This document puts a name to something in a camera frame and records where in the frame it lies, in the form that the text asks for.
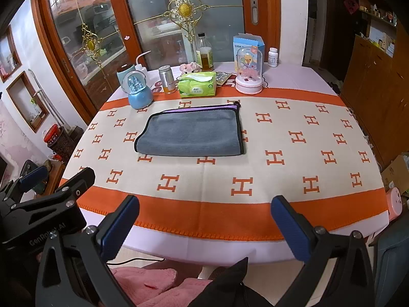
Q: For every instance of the pill blister packs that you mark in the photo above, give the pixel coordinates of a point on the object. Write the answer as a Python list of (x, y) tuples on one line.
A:
[(222, 77)]

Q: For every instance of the black cloth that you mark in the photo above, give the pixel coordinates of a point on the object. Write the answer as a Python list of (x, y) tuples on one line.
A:
[(230, 284)]

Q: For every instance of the grey-blue upholstered chair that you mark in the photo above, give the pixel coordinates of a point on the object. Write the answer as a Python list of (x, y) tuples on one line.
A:
[(393, 262)]

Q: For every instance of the cardboard box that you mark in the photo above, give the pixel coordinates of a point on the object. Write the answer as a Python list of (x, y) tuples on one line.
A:
[(396, 171)]

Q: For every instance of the grey and purple towel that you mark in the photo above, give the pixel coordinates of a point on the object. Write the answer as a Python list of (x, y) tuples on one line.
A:
[(191, 132)]

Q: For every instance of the pink domed music box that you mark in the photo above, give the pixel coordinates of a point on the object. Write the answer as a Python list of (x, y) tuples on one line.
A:
[(250, 70)]

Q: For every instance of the wooden framed glass door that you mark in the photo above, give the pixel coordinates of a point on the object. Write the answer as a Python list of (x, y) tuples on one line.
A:
[(153, 22)]

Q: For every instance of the red paper door decoration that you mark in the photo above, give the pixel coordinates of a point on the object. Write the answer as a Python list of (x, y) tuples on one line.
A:
[(350, 4)]

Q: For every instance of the large gold door ornament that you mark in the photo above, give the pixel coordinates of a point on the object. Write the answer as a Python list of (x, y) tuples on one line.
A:
[(185, 8)]

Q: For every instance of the wooden wall niche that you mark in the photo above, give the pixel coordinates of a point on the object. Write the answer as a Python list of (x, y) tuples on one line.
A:
[(28, 102)]

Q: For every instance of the white pill bottle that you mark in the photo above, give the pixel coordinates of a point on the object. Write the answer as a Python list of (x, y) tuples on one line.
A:
[(272, 57)]

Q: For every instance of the blue snow globe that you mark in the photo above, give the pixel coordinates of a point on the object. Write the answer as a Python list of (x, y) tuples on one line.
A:
[(139, 91)]

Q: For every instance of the pink plastic container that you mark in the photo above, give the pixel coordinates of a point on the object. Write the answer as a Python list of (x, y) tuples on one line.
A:
[(395, 203)]

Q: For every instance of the green tissue pack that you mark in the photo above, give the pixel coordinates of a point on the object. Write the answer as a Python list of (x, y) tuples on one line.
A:
[(196, 86)]

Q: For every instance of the brown woven basket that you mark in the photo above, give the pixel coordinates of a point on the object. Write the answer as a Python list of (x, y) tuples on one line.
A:
[(65, 144)]

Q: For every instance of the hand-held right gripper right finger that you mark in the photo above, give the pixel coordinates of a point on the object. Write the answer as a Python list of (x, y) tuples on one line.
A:
[(293, 232)]

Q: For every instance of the pink fleece clothing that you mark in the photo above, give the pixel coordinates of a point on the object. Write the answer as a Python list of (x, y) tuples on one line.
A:
[(150, 283)]

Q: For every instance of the blue and white carton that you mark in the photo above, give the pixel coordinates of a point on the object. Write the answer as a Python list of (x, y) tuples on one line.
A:
[(246, 46)]

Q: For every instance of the teal insulated cup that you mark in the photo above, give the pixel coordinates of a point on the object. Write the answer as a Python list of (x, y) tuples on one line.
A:
[(125, 75)]

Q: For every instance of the silver metal can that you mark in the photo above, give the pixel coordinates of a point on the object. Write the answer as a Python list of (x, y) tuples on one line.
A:
[(167, 80)]

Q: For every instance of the wooden cabinet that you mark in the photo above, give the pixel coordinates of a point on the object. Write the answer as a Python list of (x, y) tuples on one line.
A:
[(377, 96)]

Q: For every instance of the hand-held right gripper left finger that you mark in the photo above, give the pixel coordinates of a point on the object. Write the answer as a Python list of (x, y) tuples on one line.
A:
[(119, 228)]

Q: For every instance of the orange and cream printed tablecloth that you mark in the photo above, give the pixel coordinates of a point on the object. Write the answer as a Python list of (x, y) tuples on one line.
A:
[(287, 153)]

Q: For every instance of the glass bottle with amber liquid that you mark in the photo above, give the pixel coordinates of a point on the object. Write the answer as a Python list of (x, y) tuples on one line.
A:
[(205, 56)]

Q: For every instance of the red lidded jar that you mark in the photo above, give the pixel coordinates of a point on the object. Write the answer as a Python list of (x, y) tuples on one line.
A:
[(52, 136)]

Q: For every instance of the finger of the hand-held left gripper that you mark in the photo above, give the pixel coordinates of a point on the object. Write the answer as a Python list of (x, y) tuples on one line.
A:
[(81, 180), (32, 175)]

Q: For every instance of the pink toy figure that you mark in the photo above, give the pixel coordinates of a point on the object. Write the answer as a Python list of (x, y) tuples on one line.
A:
[(191, 67)]

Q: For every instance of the shelf with small boxes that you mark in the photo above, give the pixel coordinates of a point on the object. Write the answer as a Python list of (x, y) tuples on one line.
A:
[(380, 16)]

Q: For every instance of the small gold door ornament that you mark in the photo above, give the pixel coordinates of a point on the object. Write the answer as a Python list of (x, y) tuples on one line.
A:
[(91, 43)]

